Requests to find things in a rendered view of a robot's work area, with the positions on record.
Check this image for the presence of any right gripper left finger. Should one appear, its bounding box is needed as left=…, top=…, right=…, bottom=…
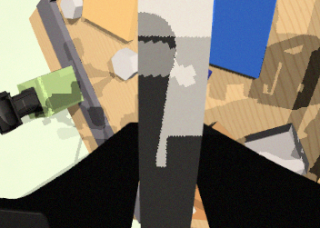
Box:
left=0, top=123, right=139, bottom=228

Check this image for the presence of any small tan wooden block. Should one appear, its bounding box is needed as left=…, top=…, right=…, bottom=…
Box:
left=212, top=122, right=236, bottom=140

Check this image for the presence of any white square stick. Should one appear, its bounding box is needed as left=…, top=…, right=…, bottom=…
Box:
left=138, top=0, right=214, bottom=228

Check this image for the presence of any blue rectangular slab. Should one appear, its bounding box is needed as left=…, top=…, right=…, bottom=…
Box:
left=209, top=0, right=276, bottom=78

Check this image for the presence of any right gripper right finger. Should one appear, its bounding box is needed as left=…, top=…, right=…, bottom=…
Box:
left=196, top=124, right=320, bottom=228

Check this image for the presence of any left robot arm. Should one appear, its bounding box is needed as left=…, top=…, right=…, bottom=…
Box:
left=0, top=87, right=43, bottom=135

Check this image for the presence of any tan flat rectangular board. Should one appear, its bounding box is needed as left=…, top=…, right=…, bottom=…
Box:
left=82, top=0, right=138, bottom=41

